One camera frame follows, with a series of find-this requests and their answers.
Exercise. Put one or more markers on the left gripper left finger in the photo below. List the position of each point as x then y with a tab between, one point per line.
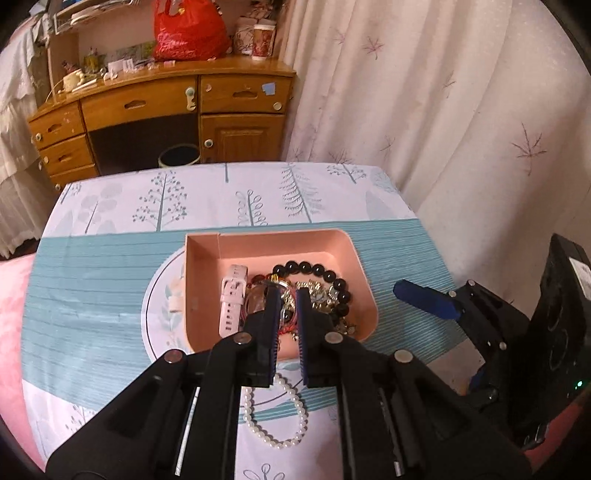
257	362

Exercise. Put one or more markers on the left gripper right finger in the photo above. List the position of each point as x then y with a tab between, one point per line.
317	359

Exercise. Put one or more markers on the gold ornate brooch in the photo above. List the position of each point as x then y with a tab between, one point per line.
331	298

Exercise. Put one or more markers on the white watch band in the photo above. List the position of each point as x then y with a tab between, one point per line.
233	290

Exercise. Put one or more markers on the pink rectangular tray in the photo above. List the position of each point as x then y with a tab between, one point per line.
209	255

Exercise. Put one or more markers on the tree print tablecloth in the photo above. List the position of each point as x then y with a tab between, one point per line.
96	312

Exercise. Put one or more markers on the black waste bin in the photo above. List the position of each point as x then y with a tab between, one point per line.
178	156

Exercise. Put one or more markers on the cream floral curtain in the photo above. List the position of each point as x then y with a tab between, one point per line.
479	112

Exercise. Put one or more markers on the wooden desk with drawers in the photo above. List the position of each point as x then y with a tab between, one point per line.
233	108

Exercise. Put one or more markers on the lace covered cabinet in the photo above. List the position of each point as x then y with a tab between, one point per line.
27	196

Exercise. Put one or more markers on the red paper cup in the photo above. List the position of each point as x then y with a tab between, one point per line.
262	41

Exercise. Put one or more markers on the red plastic bag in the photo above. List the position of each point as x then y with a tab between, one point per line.
191	30

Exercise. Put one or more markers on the black camera box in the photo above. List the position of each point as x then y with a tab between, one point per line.
557	340

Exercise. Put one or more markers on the wire shelf rack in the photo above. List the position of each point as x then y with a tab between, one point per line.
80	12

